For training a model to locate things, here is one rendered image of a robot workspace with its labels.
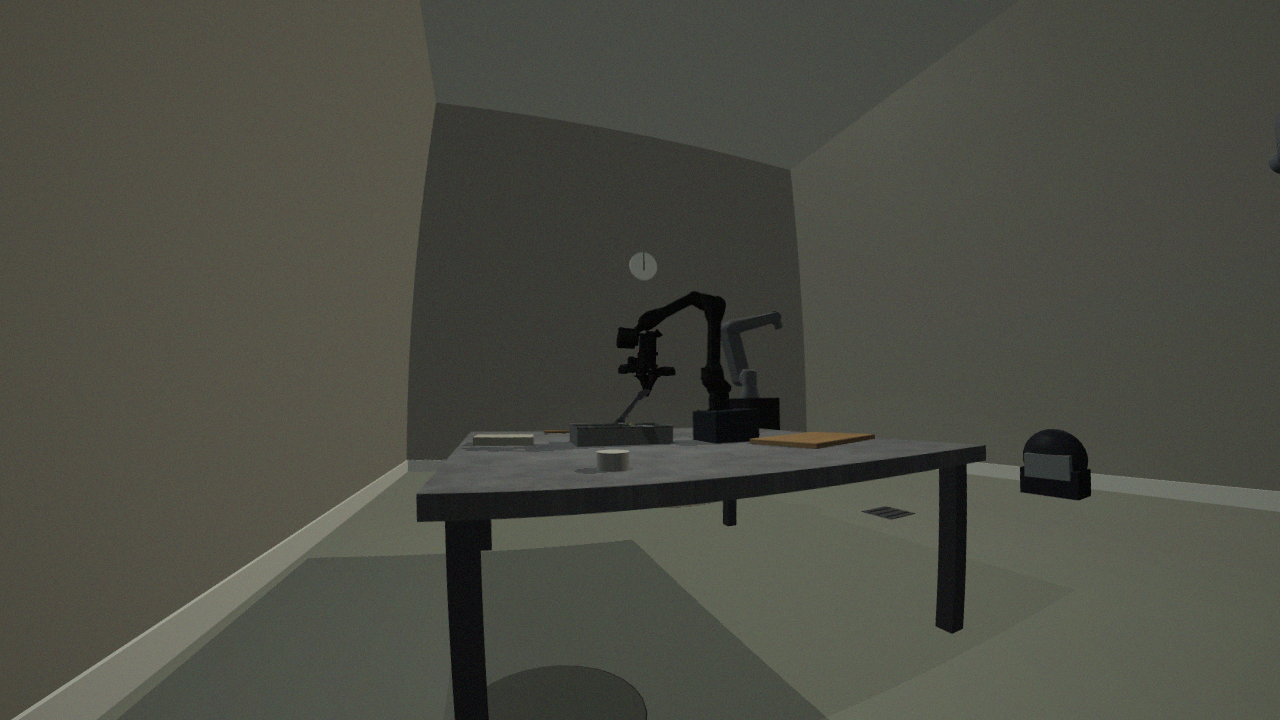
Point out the light brown wooden board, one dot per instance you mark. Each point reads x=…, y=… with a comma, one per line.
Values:
x=814, y=440

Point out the beige flat rectangular block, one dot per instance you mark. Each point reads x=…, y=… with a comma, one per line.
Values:
x=506, y=439

